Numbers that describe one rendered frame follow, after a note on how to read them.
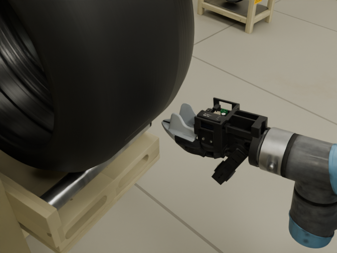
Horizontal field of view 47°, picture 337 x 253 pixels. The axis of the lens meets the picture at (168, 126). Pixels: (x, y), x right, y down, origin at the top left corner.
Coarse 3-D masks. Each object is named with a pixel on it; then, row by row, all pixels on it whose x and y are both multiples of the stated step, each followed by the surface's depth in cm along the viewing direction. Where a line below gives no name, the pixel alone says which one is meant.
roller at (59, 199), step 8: (144, 128) 95; (136, 136) 93; (128, 144) 91; (120, 152) 90; (112, 160) 88; (96, 168) 84; (104, 168) 87; (64, 176) 81; (72, 176) 80; (80, 176) 81; (88, 176) 82; (56, 184) 79; (64, 184) 79; (72, 184) 79; (80, 184) 81; (48, 192) 77; (56, 192) 77; (64, 192) 78; (72, 192) 79; (48, 200) 76; (56, 200) 76; (64, 200) 78
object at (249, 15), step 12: (204, 0) 353; (216, 0) 353; (228, 0) 343; (240, 0) 340; (252, 0) 312; (216, 12) 345; (228, 12) 336; (240, 12) 333; (252, 12) 318; (264, 12) 336; (252, 24) 327
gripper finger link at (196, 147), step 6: (180, 138) 71; (180, 144) 71; (186, 144) 70; (192, 144) 70; (198, 144) 69; (186, 150) 70; (192, 150) 69; (198, 150) 69; (204, 150) 69; (204, 156) 69
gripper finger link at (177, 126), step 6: (174, 114) 71; (174, 120) 71; (180, 120) 70; (168, 126) 75; (174, 126) 72; (180, 126) 71; (186, 126) 70; (168, 132) 74; (174, 132) 73; (180, 132) 72; (186, 132) 71; (192, 132) 70; (174, 138) 73; (186, 138) 71; (192, 138) 71
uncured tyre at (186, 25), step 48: (0, 0) 97; (48, 0) 49; (96, 0) 50; (144, 0) 56; (0, 48) 98; (48, 48) 52; (96, 48) 52; (144, 48) 58; (192, 48) 72; (0, 96) 95; (48, 96) 101; (96, 96) 56; (144, 96) 63; (0, 144) 81; (48, 144) 67; (96, 144) 64
